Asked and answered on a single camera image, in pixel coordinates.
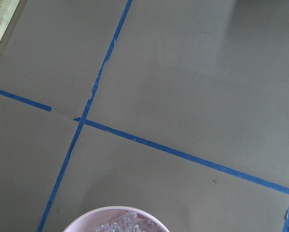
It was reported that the pink bowl with ice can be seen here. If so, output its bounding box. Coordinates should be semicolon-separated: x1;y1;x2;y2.
65;206;169;232

